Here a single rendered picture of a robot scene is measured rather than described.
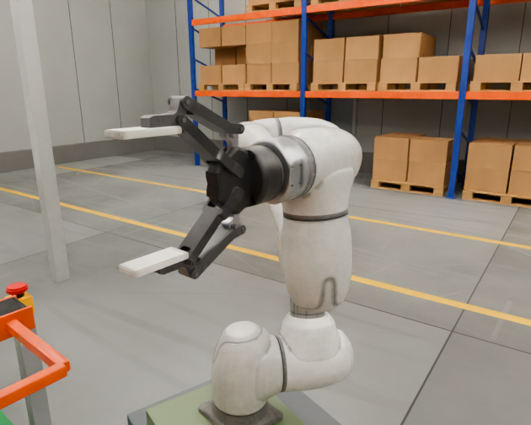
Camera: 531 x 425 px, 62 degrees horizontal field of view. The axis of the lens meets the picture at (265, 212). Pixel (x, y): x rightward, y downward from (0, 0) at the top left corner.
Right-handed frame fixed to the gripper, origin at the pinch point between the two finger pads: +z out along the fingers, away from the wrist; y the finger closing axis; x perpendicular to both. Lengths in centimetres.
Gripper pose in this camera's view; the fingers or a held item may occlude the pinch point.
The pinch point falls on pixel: (129, 203)
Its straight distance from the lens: 45.2
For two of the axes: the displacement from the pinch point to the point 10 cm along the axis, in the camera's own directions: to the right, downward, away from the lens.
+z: -6.4, 2.1, -7.4
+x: -7.7, -1.7, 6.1
